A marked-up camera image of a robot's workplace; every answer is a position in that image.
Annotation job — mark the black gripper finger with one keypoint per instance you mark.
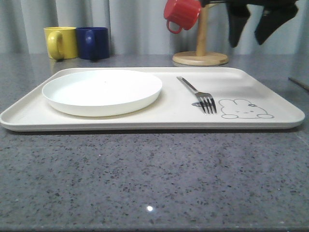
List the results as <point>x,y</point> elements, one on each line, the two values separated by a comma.
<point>238,15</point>
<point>272,18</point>

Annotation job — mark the silver metal chopstick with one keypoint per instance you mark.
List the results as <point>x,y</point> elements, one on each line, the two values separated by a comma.
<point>300,83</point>

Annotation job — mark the silver metal fork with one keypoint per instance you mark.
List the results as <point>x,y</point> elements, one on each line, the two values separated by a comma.
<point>205,100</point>

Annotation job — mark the white round plate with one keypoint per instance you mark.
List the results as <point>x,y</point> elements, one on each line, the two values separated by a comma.
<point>102,92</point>

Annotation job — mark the red ribbed mug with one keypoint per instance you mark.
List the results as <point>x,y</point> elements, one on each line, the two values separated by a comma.
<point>181,14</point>

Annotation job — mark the wooden mug tree stand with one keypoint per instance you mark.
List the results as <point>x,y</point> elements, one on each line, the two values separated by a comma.
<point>201,57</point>

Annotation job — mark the beige rabbit serving tray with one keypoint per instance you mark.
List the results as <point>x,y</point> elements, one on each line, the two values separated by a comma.
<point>242,103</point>

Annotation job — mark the grey curtain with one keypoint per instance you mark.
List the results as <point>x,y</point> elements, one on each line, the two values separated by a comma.
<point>138,27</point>

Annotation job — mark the dark blue mug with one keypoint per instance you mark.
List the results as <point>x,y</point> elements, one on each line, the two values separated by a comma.
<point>93,42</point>

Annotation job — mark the yellow mug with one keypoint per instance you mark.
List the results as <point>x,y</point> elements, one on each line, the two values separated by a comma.
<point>61,42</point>

